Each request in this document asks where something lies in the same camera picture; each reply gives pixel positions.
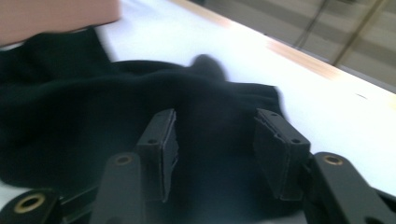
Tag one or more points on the beige wooden shelf unit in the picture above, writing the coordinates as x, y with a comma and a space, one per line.
280, 18

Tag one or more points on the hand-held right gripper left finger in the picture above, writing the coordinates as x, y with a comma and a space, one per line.
158, 149

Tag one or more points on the pink storage basket grey rim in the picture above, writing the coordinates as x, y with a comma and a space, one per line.
56, 18

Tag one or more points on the white table mat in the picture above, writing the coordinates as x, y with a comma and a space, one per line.
327, 124

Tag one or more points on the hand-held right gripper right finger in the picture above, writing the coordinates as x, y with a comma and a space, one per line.
283, 155

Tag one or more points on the black cloth garment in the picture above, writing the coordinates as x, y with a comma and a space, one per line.
77, 118

